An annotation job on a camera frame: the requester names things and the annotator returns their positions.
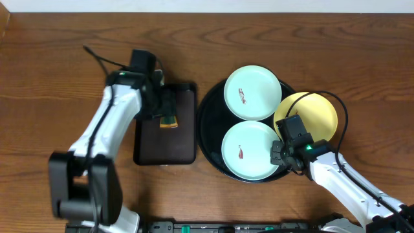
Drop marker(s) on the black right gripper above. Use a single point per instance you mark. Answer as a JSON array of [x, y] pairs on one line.
[[275, 157]]

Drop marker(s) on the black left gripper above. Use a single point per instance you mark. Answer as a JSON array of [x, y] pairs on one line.
[[167, 105]]

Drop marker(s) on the green yellow sponge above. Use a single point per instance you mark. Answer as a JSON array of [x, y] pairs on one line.
[[168, 122]]

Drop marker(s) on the mint green plate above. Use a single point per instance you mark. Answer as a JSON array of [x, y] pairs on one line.
[[246, 150], [252, 92]]

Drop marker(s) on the yellow plate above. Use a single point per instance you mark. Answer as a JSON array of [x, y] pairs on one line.
[[317, 113]]

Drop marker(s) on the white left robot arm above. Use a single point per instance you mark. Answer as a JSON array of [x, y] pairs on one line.
[[84, 186]]

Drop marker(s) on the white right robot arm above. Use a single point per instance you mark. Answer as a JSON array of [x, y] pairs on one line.
[[373, 209]]

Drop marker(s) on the black rectangular tray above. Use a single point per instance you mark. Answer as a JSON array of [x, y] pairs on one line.
[[169, 146]]

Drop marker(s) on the black round tray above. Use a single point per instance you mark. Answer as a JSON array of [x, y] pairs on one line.
[[213, 120]]

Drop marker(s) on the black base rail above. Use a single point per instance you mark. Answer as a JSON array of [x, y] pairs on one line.
[[170, 227]]

